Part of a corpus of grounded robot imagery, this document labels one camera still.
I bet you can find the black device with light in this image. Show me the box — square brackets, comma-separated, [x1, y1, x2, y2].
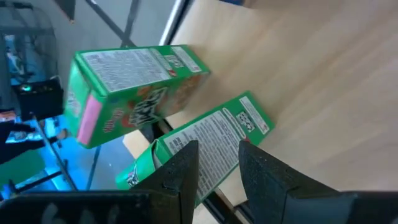
[15, 77, 65, 121]

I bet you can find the person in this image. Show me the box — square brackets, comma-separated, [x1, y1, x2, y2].
[0, 123, 71, 164]

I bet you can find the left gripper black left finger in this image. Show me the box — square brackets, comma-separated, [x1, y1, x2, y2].
[130, 139, 200, 224]

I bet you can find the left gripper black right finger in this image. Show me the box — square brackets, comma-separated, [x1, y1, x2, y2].
[238, 140, 341, 224]

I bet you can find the green Apple Jacks cereal box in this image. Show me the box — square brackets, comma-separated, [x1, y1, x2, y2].
[63, 44, 211, 149]
[115, 90, 275, 208]

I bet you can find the wooden shelf board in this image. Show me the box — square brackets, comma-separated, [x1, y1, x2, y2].
[123, 0, 398, 224]

